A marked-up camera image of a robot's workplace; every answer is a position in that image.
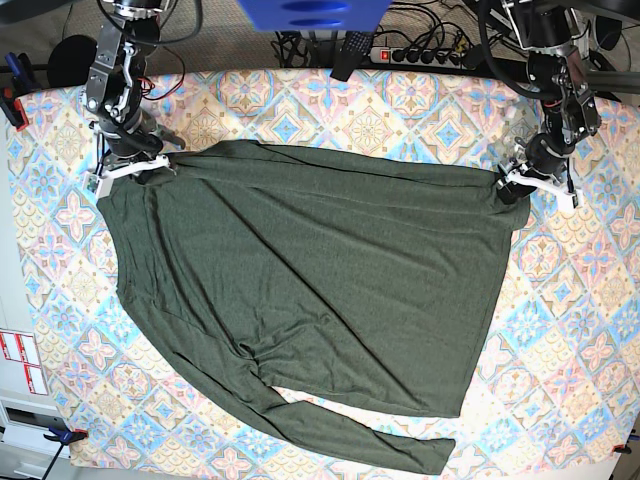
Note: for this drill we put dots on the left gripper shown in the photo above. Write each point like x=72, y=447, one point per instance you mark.
x=544, y=159

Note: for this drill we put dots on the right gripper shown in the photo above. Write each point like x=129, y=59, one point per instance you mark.
x=140, y=141

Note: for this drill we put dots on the dark green long-sleeve shirt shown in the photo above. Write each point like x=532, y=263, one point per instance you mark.
x=252, y=268

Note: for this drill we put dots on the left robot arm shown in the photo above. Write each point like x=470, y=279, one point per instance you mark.
x=557, y=76

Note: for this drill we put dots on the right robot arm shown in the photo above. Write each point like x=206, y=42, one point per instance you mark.
x=117, y=85

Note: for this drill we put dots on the black round stool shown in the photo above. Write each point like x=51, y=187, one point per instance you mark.
x=70, y=61

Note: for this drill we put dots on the blue orange clamp upper left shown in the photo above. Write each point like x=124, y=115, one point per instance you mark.
x=11, y=105

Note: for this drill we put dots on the blue orange clamp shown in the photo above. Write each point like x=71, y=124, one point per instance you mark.
x=11, y=105
x=65, y=437

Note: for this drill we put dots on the colourful patterned tablecloth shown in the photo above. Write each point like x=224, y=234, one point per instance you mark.
x=557, y=384

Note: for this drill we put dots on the black remote control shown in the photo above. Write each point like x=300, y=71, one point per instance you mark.
x=355, y=48

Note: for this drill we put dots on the red white label stickers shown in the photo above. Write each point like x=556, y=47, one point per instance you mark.
x=21, y=368

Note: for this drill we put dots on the orange clamp lower right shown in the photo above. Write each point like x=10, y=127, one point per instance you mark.
x=622, y=449

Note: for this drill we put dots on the blue orange clamp lower left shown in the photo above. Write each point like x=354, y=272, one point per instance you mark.
x=65, y=437

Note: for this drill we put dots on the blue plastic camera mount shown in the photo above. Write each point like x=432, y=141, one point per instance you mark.
x=293, y=15

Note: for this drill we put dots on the white power strip red switch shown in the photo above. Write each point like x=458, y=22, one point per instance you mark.
x=415, y=57

